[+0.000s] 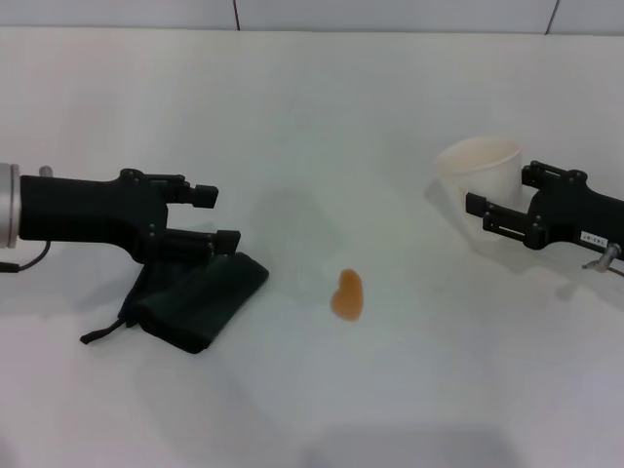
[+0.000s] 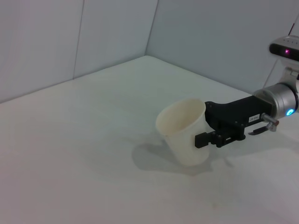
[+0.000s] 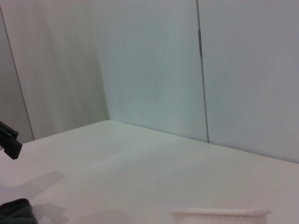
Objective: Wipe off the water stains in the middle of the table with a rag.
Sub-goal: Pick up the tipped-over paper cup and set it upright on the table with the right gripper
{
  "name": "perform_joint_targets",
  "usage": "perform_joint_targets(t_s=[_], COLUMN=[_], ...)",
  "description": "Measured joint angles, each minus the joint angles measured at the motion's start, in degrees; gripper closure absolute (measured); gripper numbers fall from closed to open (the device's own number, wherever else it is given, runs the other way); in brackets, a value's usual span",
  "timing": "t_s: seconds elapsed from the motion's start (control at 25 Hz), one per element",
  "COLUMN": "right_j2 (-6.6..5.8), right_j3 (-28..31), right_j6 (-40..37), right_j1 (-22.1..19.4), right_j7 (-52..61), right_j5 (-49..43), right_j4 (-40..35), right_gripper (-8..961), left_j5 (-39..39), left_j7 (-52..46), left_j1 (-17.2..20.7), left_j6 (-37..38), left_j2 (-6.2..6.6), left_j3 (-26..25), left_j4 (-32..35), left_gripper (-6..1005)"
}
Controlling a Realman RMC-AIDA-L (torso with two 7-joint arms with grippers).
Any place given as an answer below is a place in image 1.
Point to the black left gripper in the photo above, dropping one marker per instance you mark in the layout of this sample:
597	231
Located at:
83	209

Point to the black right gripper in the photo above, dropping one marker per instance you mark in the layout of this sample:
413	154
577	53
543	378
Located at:
580	214

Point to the white paper cup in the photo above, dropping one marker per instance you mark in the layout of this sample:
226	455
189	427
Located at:
487	175

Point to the dark rag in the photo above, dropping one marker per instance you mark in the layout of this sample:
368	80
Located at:
195	307

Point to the brown liquid stain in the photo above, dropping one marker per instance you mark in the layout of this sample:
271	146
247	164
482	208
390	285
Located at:
347	297

